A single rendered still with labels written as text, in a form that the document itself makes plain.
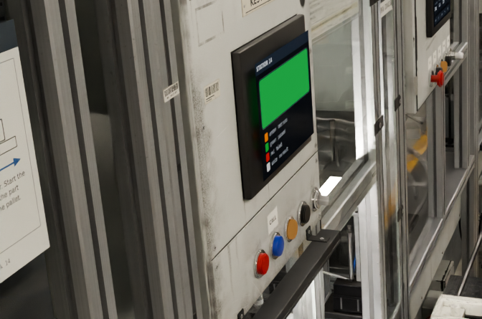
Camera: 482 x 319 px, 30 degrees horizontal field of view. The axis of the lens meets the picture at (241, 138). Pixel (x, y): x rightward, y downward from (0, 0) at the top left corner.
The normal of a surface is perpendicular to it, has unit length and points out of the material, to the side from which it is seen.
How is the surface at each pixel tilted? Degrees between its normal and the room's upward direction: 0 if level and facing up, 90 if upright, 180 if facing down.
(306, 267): 0
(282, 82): 90
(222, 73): 90
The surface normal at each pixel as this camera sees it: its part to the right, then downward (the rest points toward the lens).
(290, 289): -0.07, -0.95
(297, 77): 0.92, 0.05
